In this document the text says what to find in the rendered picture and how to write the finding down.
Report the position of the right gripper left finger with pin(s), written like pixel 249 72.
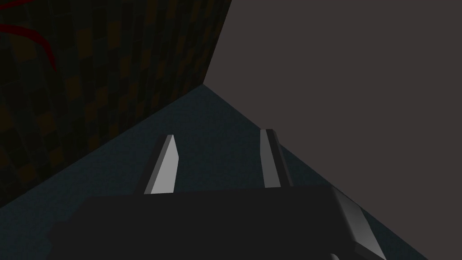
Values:
pixel 163 169

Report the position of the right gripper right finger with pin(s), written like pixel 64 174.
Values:
pixel 273 162

